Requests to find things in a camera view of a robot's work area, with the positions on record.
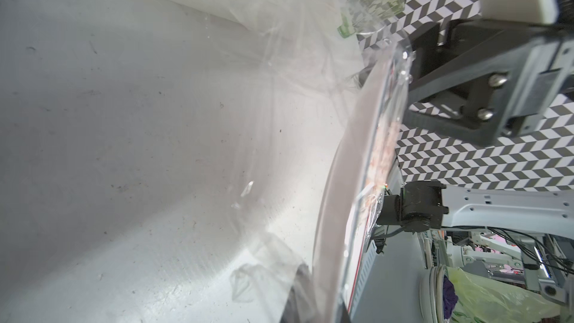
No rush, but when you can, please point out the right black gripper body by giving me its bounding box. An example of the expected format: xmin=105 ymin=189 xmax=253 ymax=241
xmin=404 ymin=19 xmax=573 ymax=147

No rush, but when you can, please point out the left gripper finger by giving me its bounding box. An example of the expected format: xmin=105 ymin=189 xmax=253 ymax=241
xmin=280 ymin=263 xmax=320 ymax=323

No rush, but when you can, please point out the clear plastic wrap sheet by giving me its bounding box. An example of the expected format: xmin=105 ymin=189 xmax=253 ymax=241
xmin=192 ymin=0 xmax=416 ymax=323

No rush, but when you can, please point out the white plate orange pattern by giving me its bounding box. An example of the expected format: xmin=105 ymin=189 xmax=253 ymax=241
xmin=311 ymin=43 xmax=412 ymax=322

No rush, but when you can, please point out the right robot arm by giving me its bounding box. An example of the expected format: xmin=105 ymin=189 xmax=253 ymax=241
xmin=376 ymin=19 xmax=573 ymax=239

